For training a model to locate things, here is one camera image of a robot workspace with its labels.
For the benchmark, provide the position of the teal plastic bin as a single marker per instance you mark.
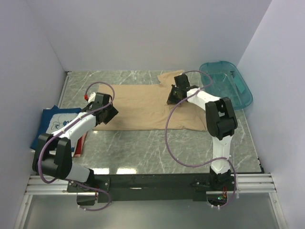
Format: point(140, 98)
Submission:
point(227, 82)

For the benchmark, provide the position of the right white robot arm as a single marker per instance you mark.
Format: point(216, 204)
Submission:
point(221, 125)

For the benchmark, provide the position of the red folded t shirt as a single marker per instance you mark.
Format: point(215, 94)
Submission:
point(79, 146)

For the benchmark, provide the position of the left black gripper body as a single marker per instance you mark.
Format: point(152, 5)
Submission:
point(110, 113)

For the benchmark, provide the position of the blue folded printed t shirt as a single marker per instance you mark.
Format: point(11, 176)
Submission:
point(53, 119)

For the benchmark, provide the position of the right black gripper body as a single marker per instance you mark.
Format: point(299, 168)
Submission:
point(172, 96)

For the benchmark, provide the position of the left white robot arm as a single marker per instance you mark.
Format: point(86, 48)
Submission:
point(53, 154)

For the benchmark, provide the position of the beige t shirt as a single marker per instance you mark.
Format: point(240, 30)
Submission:
point(144, 107)

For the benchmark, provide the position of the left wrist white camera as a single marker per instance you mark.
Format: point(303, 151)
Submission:
point(90, 98)

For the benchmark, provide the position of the black base beam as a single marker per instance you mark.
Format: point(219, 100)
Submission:
point(137, 187)

